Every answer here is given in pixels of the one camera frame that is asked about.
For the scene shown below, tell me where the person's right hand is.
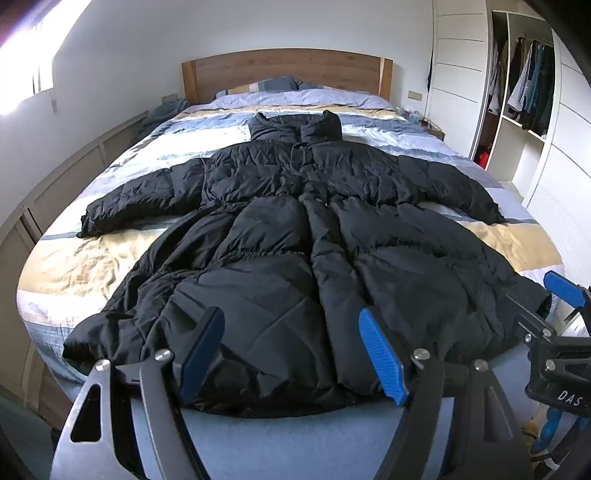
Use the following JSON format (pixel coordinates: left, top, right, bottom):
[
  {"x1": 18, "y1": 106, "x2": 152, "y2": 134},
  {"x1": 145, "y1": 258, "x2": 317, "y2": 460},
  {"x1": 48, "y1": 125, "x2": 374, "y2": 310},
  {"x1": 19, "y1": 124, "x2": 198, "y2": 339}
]
[{"x1": 530, "y1": 407, "x2": 566, "y2": 457}]

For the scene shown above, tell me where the blue-grey crumpled cloth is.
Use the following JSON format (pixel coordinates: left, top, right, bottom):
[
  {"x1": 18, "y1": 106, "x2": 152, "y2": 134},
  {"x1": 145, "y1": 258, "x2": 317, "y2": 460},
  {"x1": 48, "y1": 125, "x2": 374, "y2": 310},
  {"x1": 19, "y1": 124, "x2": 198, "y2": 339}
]
[{"x1": 134, "y1": 99, "x2": 190, "y2": 139}]

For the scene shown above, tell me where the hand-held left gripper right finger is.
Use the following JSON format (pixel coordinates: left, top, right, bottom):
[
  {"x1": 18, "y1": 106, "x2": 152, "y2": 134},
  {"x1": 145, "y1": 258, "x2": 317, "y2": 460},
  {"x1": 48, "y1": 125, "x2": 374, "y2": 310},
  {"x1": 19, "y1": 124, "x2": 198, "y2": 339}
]
[{"x1": 358, "y1": 307, "x2": 528, "y2": 480}]

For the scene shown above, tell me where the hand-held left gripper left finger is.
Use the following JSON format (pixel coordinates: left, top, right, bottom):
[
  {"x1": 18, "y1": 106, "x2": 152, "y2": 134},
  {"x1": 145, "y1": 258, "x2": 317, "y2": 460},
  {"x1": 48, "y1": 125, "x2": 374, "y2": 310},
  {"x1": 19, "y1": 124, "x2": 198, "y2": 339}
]
[{"x1": 51, "y1": 305, "x2": 225, "y2": 480}]

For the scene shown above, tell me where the row of hanging clothes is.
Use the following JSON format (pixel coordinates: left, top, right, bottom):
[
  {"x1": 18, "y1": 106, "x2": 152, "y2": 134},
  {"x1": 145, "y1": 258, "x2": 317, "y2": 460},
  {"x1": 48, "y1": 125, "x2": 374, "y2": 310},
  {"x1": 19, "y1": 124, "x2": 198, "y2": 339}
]
[{"x1": 487, "y1": 37, "x2": 557, "y2": 139}]

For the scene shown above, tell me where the blue striped pillow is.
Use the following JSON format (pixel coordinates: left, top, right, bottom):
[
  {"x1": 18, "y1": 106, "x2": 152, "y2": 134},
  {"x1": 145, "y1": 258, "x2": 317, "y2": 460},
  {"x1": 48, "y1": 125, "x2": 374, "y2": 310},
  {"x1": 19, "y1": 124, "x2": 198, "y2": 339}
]
[{"x1": 229, "y1": 76, "x2": 301, "y2": 94}]

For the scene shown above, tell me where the wooden bed headboard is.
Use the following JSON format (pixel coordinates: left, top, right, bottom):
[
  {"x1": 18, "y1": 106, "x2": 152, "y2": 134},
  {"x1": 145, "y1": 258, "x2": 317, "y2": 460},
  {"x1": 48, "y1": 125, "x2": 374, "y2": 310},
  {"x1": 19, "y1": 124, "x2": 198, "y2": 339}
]
[{"x1": 181, "y1": 48, "x2": 393, "y2": 106}]

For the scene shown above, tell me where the black puffer coat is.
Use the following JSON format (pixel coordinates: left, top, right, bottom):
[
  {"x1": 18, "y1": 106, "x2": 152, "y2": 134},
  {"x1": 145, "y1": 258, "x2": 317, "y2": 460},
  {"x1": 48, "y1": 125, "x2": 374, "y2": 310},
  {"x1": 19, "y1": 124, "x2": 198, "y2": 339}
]
[{"x1": 62, "y1": 111, "x2": 552, "y2": 418}]

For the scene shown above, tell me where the wooden panelled window ledge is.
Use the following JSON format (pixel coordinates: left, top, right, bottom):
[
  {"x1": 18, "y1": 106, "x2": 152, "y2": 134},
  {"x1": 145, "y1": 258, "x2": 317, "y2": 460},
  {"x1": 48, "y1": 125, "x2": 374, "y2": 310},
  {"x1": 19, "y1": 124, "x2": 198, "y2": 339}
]
[{"x1": 0, "y1": 110, "x2": 151, "y2": 416}]

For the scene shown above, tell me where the bed with striped duvet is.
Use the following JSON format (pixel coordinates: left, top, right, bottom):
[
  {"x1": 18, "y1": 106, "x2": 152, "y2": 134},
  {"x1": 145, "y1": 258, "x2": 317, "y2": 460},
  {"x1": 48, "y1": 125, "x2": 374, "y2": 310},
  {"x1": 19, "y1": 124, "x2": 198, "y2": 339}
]
[{"x1": 16, "y1": 88, "x2": 566, "y2": 480}]

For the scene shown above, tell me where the bright window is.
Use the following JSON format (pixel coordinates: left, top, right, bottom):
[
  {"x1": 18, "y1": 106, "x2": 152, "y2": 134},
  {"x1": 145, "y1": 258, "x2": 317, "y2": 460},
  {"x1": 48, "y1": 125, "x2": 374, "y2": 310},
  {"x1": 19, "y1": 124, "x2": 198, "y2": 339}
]
[{"x1": 0, "y1": 25, "x2": 63, "y2": 118}]

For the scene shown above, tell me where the white wardrobe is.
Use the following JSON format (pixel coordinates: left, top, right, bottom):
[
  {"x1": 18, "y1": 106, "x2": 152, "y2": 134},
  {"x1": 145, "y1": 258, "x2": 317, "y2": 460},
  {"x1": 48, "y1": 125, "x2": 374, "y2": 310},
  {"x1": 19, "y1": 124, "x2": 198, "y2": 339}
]
[{"x1": 427, "y1": 0, "x2": 591, "y2": 232}]

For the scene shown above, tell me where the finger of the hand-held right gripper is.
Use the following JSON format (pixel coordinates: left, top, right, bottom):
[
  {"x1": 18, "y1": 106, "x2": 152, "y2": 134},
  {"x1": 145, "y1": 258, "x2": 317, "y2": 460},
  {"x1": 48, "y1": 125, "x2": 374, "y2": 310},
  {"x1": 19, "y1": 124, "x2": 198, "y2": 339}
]
[
  {"x1": 505, "y1": 294, "x2": 557, "y2": 343},
  {"x1": 543, "y1": 271, "x2": 591, "y2": 336}
]

